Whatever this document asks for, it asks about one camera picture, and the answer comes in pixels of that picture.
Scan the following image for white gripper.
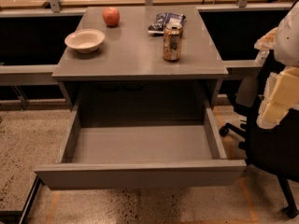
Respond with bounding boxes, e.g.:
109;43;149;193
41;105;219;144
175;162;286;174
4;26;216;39
254;27;299;129

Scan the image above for grey top drawer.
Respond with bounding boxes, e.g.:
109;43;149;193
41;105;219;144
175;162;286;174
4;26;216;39
35;101;245;189

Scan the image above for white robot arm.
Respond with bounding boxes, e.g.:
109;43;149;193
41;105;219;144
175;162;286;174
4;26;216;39
254;2;299;129

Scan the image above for grey drawer cabinet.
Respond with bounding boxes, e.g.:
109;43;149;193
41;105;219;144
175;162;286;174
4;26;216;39
52;7;227;132

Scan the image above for clear plastic bottle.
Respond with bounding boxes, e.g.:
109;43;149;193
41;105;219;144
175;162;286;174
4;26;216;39
254;49;269;66

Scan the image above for black office chair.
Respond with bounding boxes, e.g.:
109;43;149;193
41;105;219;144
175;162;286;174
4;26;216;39
219;51;299;219

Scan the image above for orange soda can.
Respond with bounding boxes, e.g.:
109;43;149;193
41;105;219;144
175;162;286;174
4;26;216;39
163;22;183;62

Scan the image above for blue chip bag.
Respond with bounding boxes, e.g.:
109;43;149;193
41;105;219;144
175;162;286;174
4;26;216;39
148;12;186;34

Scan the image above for red apple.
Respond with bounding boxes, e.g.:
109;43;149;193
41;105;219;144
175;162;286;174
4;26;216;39
102;7;121;26

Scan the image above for white bowl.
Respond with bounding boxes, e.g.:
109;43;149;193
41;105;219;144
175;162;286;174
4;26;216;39
64;29;105;53

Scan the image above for black metal floor frame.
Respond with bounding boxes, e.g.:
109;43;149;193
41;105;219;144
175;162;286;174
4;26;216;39
0;175;43;224

